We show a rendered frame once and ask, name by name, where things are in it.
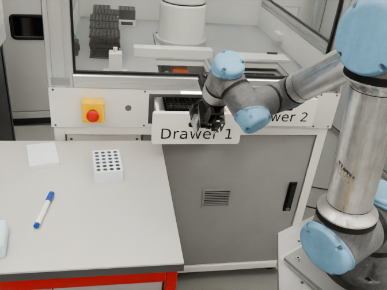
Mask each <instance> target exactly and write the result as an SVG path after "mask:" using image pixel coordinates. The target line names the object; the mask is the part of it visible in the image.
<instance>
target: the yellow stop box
mask: <svg viewBox="0 0 387 290"><path fill-rule="evenodd" d="M81 110H82V122H83V123H104V119H105V110H104V99H103V98H83V99H82V102H81ZM90 110H95V111H96V112H98V114H99V119H98V120H97V121H96V122H89V121H88V120H87V118H86V114H87V113H88V111H90Z"/></svg>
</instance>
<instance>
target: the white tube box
mask: <svg viewBox="0 0 387 290"><path fill-rule="evenodd" d="M92 163H93V174H94V183H95V184H96V183H104V182H120V181H123V167H122V161H121V157H120V152H119V149H117V150H96V151H92Z"/></svg>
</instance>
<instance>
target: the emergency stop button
mask: <svg viewBox="0 0 387 290"><path fill-rule="evenodd" d="M86 118H87V120H88V121H89V122H96V121H97V120H98V119H99V114H98V112H96V111H95V110H90V111H88V113H87V114H86Z"/></svg>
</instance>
